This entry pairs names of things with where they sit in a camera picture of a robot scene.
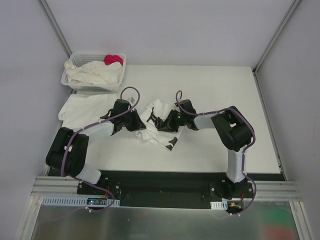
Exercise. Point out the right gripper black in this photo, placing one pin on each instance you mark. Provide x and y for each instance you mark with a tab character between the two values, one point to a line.
172	121

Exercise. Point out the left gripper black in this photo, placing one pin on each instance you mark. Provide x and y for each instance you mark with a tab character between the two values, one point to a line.
130	121

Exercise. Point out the white t shirt stack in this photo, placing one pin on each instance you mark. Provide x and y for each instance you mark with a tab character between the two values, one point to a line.
81	110

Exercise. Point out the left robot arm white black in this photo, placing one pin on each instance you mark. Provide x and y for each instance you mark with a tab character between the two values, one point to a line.
68	151

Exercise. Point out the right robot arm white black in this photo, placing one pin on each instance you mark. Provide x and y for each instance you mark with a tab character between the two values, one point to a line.
234	131

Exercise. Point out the cream clothes in basket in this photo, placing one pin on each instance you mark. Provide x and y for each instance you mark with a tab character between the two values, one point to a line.
92	73

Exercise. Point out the red garment in basket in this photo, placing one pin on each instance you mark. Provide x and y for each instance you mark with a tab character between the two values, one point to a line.
112	58

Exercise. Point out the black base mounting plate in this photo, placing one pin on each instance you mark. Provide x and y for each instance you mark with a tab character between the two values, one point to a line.
172	190

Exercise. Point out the right white cable duct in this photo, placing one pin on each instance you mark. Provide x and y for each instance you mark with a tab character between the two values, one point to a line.
219	205

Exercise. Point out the white cable duct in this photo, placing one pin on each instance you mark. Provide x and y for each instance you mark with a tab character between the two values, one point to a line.
79	202
219	205

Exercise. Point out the right aluminium frame post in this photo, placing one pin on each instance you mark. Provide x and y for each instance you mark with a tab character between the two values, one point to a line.
277	34

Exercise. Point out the aluminium frame post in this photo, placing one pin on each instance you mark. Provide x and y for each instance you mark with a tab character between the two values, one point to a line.
55	27
277	34

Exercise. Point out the left white cable duct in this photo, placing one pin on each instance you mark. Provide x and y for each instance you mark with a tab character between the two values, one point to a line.
79	202

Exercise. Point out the aluminium rail front left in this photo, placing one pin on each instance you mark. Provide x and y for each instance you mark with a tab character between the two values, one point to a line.
54	186

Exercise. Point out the aluminium rail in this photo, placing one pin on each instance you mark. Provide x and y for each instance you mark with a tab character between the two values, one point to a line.
54	186
278	191

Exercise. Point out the aluminium rail front right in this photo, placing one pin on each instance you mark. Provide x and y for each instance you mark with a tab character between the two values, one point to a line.
278	191

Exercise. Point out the left aluminium frame post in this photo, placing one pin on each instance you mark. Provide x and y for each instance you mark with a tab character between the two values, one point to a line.
55	27

